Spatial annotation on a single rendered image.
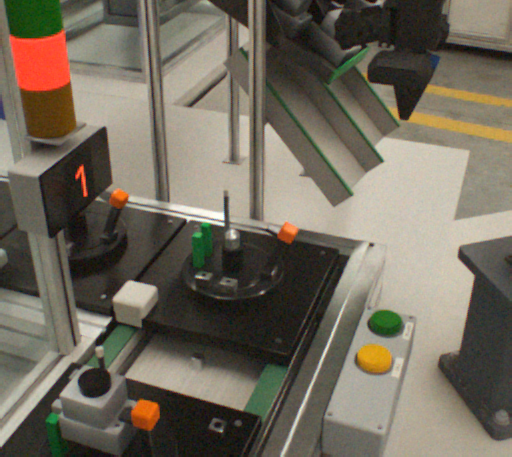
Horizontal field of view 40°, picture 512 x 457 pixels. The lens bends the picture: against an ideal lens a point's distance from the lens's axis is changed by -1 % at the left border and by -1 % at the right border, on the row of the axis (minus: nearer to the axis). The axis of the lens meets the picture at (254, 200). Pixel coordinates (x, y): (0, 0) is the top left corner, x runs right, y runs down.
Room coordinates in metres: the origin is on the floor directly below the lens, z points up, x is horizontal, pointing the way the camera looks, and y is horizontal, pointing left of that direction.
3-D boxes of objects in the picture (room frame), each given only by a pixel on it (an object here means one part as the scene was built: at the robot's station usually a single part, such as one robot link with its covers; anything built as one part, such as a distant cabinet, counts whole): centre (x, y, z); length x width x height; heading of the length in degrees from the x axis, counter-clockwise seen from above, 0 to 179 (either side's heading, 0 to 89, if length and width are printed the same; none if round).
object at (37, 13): (0.65, 0.20, 1.38); 0.05 x 0.05 x 0.05
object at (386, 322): (0.70, -0.17, 0.96); 0.04 x 0.04 x 0.02
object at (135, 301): (0.79, 0.03, 1.01); 0.24 x 0.24 x 0.13; 70
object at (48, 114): (0.65, 0.20, 1.28); 0.05 x 0.05 x 0.05
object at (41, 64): (0.65, 0.20, 1.33); 0.05 x 0.05 x 0.05
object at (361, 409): (0.64, -0.14, 0.93); 0.21 x 0.07 x 0.06; 160
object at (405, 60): (0.77, -0.18, 1.33); 0.19 x 0.06 x 0.08; 159
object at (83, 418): (0.48, 0.16, 1.06); 0.08 x 0.04 x 0.07; 70
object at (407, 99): (0.75, -0.17, 1.25); 0.06 x 0.04 x 0.07; 69
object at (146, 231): (0.88, 0.26, 1.01); 0.24 x 0.24 x 0.13; 70
